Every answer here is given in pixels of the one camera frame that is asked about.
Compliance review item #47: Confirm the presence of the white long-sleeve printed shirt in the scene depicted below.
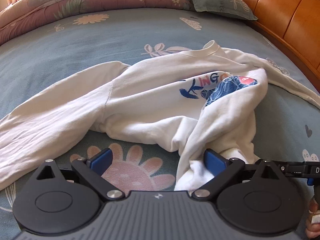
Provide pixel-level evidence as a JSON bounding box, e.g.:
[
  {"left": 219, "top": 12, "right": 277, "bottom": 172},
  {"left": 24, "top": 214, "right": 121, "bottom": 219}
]
[{"left": 1, "top": 41, "right": 319, "bottom": 191}]

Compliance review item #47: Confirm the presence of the person's right hand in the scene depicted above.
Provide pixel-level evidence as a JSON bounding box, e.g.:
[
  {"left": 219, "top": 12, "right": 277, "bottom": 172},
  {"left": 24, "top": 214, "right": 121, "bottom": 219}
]
[{"left": 305, "top": 198, "right": 320, "bottom": 239}]

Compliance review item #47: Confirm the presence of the blue floral bed sheet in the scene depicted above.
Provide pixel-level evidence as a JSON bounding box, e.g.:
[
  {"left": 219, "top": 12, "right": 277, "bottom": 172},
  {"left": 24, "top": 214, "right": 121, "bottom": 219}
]
[{"left": 0, "top": 7, "right": 320, "bottom": 240}]

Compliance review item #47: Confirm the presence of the orange wooden headboard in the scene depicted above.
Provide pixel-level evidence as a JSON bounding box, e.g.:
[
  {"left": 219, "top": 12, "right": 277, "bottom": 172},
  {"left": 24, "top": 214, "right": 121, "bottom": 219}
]
[{"left": 243, "top": 0, "right": 319, "bottom": 89}]

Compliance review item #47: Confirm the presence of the green flower pillow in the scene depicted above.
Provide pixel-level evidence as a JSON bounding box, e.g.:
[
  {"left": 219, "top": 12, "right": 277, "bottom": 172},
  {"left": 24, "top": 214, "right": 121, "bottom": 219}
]
[{"left": 191, "top": 0, "right": 258, "bottom": 21}]

